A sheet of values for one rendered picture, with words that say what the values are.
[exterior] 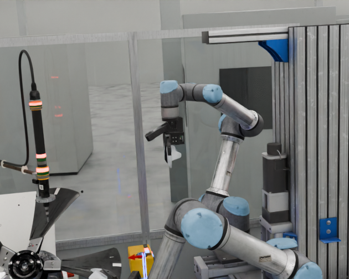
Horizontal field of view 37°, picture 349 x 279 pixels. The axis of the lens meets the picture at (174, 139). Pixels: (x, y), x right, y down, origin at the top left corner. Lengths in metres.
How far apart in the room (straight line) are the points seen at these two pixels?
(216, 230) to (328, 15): 3.30
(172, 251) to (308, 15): 3.20
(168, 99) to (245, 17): 2.46
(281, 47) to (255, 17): 2.51
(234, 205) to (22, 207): 0.94
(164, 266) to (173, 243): 0.08
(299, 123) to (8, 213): 1.31
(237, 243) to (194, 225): 0.17
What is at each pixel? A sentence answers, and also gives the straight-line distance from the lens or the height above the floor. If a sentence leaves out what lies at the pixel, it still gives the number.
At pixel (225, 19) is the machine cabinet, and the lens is 4.49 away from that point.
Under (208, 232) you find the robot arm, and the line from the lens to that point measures 1.59.
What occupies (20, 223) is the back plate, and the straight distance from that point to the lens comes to 2.37.
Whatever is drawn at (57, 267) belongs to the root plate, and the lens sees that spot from 2.04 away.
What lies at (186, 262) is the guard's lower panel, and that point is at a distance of 2.90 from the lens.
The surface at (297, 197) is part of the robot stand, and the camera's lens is 2.07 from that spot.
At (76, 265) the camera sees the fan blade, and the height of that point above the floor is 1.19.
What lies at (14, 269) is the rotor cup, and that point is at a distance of 2.03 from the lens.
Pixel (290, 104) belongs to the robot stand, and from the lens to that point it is 2.05.
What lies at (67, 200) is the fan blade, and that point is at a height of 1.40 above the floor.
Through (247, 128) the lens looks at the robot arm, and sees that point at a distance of 2.37.
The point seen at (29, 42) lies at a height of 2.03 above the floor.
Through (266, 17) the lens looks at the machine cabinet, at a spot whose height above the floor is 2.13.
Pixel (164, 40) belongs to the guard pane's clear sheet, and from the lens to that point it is 2.64.
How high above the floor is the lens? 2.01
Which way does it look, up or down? 11 degrees down
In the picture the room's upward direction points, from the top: 3 degrees counter-clockwise
